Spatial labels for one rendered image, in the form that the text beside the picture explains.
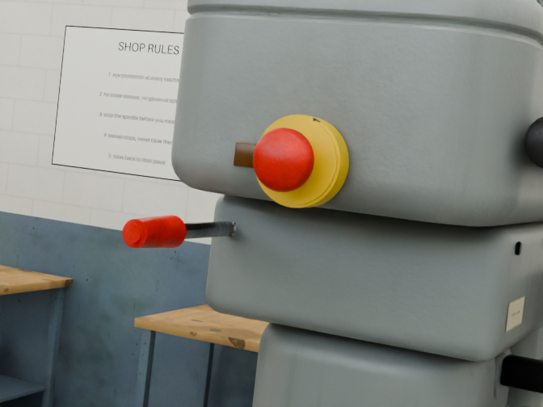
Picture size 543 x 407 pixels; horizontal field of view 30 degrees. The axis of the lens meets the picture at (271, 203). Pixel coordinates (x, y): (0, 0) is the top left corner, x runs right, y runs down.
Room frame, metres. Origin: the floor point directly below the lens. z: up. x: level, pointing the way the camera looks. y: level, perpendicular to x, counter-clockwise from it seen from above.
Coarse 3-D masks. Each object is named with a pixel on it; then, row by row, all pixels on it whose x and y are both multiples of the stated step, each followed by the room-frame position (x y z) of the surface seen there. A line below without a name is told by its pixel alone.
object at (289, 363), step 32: (288, 352) 0.81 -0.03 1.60; (320, 352) 0.80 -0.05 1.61; (352, 352) 0.79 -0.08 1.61; (384, 352) 0.78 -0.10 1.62; (416, 352) 0.78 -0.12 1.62; (256, 384) 0.84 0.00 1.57; (288, 384) 0.81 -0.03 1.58; (320, 384) 0.80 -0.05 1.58; (352, 384) 0.78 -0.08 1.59; (384, 384) 0.77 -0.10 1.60; (416, 384) 0.77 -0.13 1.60; (448, 384) 0.77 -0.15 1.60; (480, 384) 0.79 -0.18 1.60
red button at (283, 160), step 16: (288, 128) 0.63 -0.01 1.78; (272, 144) 0.62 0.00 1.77; (288, 144) 0.62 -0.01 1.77; (304, 144) 0.62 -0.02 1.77; (256, 160) 0.63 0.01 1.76; (272, 160) 0.62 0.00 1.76; (288, 160) 0.62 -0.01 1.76; (304, 160) 0.62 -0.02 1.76; (272, 176) 0.62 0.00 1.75; (288, 176) 0.62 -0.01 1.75; (304, 176) 0.62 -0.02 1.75
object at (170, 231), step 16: (128, 224) 0.67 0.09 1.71; (144, 224) 0.67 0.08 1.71; (160, 224) 0.68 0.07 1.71; (176, 224) 0.70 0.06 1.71; (192, 224) 0.74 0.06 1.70; (208, 224) 0.76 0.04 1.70; (224, 224) 0.78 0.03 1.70; (128, 240) 0.67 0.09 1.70; (144, 240) 0.67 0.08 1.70; (160, 240) 0.68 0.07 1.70; (176, 240) 0.70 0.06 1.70
